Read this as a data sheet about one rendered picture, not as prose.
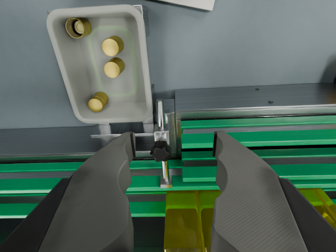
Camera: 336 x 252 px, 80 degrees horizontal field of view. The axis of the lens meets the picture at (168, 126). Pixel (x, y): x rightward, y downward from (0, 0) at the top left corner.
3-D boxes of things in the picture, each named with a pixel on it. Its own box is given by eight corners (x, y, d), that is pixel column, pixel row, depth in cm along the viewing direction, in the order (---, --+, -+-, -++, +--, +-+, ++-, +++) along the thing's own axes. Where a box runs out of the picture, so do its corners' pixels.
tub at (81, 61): (90, 108, 53) (76, 124, 45) (64, 10, 42) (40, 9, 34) (156, 105, 52) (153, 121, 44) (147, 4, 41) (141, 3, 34)
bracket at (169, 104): (161, 135, 49) (159, 152, 43) (158, 99, 45) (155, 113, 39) (176, 135, 49) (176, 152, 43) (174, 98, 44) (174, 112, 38)
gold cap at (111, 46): (106, 35, 43) (99, 38, 39) (122, 35, 43) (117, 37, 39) (109, 53, 45) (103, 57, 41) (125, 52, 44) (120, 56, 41)
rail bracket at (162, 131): (160, 159, 44) (156, 208, 33) (153, 85, 36) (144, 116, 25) (174, 159, 44) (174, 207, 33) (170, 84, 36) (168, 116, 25)
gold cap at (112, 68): (107, 57, 45) (101, 61, 41) (123, 56, 45) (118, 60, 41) (110, 73, 47) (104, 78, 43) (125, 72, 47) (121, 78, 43)
